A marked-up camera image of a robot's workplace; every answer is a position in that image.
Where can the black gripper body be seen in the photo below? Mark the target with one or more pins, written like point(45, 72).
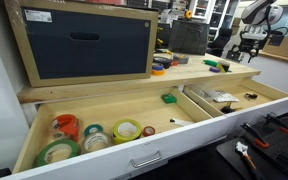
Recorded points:
point(247, 45)

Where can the clear plastic box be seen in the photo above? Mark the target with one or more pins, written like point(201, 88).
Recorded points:
point(203, 91)

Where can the green handled brush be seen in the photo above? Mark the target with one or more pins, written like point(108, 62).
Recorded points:
point(210, 62)

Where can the orange handled wire stripper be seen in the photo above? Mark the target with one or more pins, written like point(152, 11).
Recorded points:
point(243, 150)

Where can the black yellow spring clamp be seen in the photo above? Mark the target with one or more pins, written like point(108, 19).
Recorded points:
point(228, 109)

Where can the white drawer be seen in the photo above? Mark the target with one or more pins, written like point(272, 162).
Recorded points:
point(145, 107)
point(269, 101)

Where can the right white drawer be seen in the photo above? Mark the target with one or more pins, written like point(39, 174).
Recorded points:
point(269, 101)

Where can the cardboard box on counter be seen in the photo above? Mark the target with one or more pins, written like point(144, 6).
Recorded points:
point(277, 46)

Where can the black office chair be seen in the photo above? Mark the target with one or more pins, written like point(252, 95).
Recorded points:
point(217, 46)

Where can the black clamp bracket with screw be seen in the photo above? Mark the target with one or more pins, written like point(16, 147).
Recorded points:
point(250, 96)

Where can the yellow clamps on table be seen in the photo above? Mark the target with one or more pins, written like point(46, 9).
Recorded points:
point(159, 41)

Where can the small orange tape roll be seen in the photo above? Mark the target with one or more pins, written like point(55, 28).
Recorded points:
point(174, 63)

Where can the grey duct tape roll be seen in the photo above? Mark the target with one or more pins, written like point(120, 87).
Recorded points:
point(181, 59)

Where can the white marker pen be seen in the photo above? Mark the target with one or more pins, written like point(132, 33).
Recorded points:
point(180, 122)

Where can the orange tape dispenser roll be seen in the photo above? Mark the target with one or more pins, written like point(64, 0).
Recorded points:
point(65, 126)

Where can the large green tape roll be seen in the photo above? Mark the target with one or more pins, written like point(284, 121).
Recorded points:
point(57, 151)

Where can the green rectangular block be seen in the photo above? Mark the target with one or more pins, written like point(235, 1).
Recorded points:
point(168, 98)

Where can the blue and orange tape stack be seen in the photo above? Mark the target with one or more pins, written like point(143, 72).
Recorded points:
point(157, 69)

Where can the clear tape roll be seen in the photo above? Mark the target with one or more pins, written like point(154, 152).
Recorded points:
point(95, 141)

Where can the purple tape roll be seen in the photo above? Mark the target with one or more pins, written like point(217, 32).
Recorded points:
point(214, 69)

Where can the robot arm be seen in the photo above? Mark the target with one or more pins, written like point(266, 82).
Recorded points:
point(258, 18)

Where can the black tape roll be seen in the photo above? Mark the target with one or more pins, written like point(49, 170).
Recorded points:
point(164, 61)

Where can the small teal tape roll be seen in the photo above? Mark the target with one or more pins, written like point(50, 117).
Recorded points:
point(92, 129)

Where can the black tool mat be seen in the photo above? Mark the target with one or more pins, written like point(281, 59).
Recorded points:
point(271, 163)

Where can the yellow tape roll in drawer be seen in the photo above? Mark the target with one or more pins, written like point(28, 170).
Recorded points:
point(126, 130)

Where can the left white drawer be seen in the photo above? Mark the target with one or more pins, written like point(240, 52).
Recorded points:
point(145, 107)

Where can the small red tape roll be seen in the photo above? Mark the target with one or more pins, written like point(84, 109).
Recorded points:
point(148, 131)

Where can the silver drawer handle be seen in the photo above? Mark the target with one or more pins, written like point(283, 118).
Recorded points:
point(153, 159)

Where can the dark grey fabric bag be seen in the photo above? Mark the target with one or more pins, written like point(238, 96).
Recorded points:
point(188, 37)

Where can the white shelving unit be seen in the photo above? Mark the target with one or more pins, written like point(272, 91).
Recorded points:
point(216, 13)

